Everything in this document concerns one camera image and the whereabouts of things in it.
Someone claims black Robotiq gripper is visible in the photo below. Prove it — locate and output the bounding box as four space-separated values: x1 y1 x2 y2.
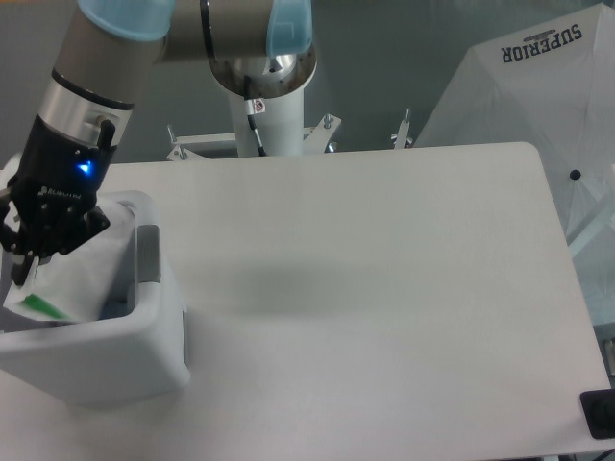
1 116 116 285

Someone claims white green plastic wrapper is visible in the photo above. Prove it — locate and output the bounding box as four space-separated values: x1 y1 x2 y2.
4 199 135 324

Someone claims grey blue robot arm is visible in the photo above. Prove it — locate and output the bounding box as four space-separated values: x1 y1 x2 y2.
1 1 316 285

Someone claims white plastic trash can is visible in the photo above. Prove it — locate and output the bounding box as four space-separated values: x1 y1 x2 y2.
1 191 190 404

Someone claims metal clamp screw right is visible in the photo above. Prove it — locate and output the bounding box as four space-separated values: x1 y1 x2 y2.
391 108 413 150

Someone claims white Superior umbrella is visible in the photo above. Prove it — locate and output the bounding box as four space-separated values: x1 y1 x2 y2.
413 3 615 270

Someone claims black device at table edge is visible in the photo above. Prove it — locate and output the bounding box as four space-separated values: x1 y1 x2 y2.
579 389 614 440

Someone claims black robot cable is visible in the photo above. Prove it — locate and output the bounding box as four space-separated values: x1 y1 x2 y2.
242 75 268 158

